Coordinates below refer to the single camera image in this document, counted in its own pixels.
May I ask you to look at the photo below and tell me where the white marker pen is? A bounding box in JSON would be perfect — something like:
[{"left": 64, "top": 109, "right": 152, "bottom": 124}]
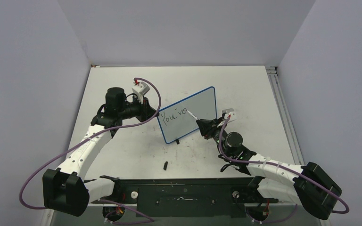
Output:
[{"left": 186, "top": 109, "right": 198, "bottom": 120}]

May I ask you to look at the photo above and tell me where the blue framed whiteboard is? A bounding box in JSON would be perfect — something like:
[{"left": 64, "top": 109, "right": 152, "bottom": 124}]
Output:
[{"left": 157, "top": 86, "right": 217, "bottom": 144}]

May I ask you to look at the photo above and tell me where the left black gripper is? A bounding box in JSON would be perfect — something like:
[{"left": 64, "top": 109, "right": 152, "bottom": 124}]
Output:
[{"left": 118, "top": 94, "right": 159, "bottom": 123}]

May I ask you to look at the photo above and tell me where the aluminium rail right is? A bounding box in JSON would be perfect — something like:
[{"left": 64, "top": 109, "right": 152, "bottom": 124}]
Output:
[{"left": 265, "top": 66, "right": 305, "bottom": 165}]

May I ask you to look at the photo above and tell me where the aluminium rail front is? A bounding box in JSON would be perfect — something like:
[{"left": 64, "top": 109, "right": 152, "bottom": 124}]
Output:
[{"left": 45, "top": 183, "right": 329, "bottom": 207}]

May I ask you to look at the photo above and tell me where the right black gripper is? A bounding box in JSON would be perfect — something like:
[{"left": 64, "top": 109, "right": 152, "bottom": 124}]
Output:
[{"left": 197, "top": 117, "right": 232, "bottom": 158}]

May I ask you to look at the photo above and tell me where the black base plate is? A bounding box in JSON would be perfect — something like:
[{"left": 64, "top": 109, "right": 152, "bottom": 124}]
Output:
[{"left": 105, "top": 178, "right": 278, "bottom": 218}]

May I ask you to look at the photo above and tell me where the black marker cap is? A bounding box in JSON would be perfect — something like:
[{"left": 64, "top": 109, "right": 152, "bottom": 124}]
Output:
[{"left": 163, "top": 161, "right": 168, "bottom": 170}]

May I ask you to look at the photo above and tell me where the aluminium rail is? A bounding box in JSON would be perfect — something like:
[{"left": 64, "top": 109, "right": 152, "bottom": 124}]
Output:
[
  {"left": 265, "top": 66, "right": 305, "bottom": 165},
  {"left": 45, "top": 183, "right": 329, "bottom": 207}
]

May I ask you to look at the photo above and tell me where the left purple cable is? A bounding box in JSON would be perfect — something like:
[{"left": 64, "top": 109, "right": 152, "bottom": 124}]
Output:
[{"left": 18, "top": 77, "right": 162, "bottom": 210}]

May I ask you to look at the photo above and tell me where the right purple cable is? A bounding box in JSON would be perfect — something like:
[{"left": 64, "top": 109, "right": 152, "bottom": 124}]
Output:
[{"left": 218, "top": 115, "right": 350, "bottom": 215}]

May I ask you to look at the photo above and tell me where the purple cable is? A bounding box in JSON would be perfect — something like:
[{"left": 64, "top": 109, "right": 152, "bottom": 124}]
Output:
[
  {"left": 218, "top": 115, "right": 350, "bottom": 215},
  {"left": 18, "top": 77, "right": 162, "bottom": 210}
]

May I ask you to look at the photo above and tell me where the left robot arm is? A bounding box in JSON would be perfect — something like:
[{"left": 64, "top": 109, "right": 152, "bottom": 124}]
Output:
[{"left": 42, "top": 82, "right": 158, "bottom": 217}]

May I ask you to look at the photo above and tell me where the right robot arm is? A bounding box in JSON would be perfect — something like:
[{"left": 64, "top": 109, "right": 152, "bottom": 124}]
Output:
[{"left": 196, "top": 114, "right": 342, "bottom": 220}]

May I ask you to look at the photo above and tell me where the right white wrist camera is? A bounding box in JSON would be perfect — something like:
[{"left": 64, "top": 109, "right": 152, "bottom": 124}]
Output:
[{"left": 221, "top": 108, "right": 237, "bottom": 123}]

